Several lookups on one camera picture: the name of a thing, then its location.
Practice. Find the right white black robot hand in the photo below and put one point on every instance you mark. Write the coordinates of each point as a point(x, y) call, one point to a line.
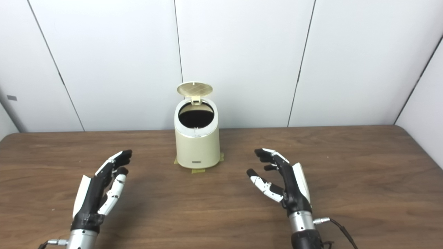
point(294, 188)

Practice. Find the cream-colored bin body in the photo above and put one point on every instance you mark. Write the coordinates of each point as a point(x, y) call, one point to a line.
point(197, 148)

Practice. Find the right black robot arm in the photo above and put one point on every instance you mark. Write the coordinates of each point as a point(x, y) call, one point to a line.
point(304, 228)

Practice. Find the small grey wall label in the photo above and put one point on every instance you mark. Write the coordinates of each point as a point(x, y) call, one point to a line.
point(12, 98)

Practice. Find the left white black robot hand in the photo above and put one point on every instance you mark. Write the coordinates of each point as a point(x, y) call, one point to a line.
point(88, 197)

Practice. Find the round cream bin lid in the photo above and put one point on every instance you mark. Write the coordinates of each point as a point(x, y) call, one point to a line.
point(194, 88)

